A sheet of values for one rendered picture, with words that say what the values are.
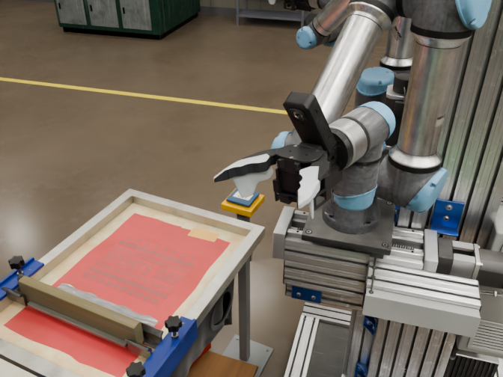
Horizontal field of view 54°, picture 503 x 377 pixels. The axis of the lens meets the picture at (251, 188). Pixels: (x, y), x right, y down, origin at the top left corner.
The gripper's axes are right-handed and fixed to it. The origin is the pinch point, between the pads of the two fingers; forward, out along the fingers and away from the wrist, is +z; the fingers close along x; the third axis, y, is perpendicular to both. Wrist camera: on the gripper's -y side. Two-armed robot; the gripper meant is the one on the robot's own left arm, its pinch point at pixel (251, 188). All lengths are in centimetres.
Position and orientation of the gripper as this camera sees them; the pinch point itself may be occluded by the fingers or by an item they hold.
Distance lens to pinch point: 65.6
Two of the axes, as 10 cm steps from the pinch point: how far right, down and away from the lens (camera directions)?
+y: 1.0, 8.8, 4.6
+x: -7.5, -2.3, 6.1
